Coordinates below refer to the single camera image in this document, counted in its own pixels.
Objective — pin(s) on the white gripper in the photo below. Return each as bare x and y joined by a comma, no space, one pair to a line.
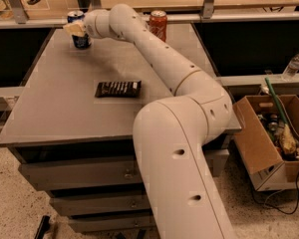
90,26

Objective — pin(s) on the blue pepsi can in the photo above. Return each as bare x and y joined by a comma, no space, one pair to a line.
79,42

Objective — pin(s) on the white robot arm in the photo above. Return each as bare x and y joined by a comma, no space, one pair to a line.
169,133

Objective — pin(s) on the red coca-cola can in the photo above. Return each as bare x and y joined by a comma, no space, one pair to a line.
157,23

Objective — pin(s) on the small black object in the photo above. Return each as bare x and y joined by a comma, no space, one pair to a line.
33,2

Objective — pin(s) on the dark chocolate bar wrapper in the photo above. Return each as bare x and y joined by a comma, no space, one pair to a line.
118,89

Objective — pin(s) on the top grey drawer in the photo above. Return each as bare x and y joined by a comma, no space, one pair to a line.
79,173

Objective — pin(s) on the grey drawer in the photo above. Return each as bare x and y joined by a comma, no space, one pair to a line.
103,203
112,222
79,173

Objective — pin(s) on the middle grey drawer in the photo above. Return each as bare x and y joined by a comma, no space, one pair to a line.
103,203

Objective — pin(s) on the bottom grey drawer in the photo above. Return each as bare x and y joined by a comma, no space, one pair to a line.
112,222

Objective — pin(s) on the black object on floor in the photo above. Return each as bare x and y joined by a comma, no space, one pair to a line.
43,227

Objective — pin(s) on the clear plastic water bottle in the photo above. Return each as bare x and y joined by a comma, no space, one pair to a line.
291,69

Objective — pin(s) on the brown cardboard box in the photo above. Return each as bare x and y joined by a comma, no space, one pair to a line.
266,167

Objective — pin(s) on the green handled brush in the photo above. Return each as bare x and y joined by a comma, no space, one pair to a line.
286,139

